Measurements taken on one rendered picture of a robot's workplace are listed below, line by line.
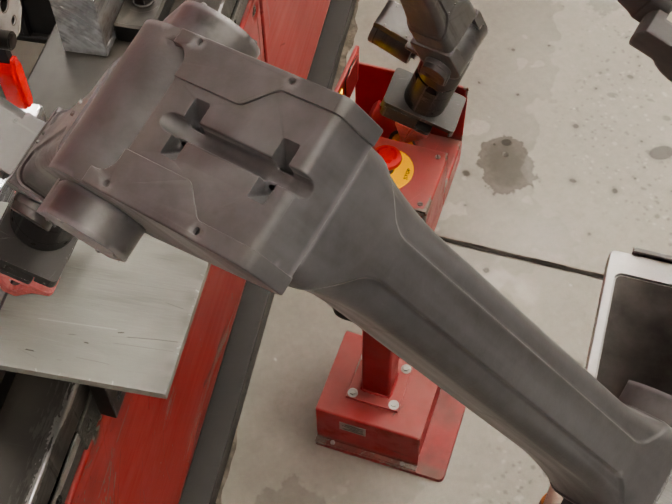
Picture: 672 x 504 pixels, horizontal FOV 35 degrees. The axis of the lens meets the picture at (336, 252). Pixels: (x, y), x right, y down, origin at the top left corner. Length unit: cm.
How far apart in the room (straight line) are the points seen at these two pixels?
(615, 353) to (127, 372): 43
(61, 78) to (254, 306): 87
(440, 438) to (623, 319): 110
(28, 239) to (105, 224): 52
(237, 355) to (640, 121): 110
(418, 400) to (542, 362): 145
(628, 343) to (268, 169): 61
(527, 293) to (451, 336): 178
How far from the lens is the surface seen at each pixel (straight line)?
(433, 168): 140
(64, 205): 45
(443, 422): 207
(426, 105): 140
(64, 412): 114
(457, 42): 125
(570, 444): 56
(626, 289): 101
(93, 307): 104
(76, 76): 142
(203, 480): 199
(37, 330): 104
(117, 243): 45
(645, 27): 91
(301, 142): 40
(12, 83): 108
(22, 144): 88
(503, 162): 245
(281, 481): 202
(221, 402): 205
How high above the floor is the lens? 185
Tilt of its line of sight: 54 degrees down
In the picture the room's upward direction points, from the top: 1 degrees counter-clockwise
